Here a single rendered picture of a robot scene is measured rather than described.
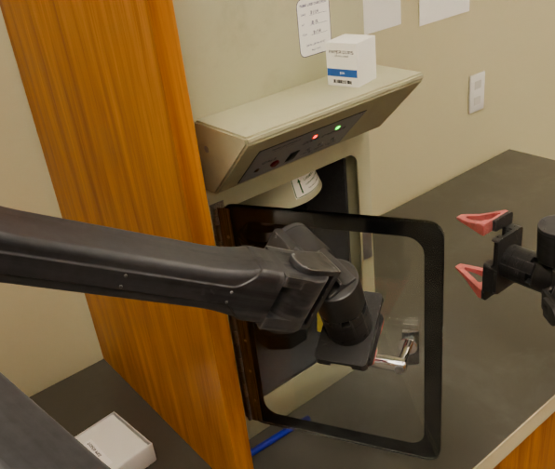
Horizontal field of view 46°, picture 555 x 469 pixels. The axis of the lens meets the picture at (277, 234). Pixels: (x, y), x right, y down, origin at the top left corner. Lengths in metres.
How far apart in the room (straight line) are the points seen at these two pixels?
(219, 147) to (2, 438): 0.53
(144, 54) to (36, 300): 0.71
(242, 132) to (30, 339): 0.74
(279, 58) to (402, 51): 0.88
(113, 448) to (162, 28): 0.71
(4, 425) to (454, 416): 0.91
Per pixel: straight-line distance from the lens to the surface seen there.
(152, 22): 0.72
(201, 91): 0.87
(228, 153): 0.81
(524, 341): 1.37
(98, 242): 0.57
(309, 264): 0.67
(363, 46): 0.92
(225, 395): 0.94
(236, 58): 0.89
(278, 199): 1.02
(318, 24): 0.98
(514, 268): 1.08
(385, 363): 0.88
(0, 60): 1.21
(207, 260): 0.62
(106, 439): 1.18
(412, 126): 1.87
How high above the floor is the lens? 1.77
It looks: 28 degrees down
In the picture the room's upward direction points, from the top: 7 degrees counter-clockwise
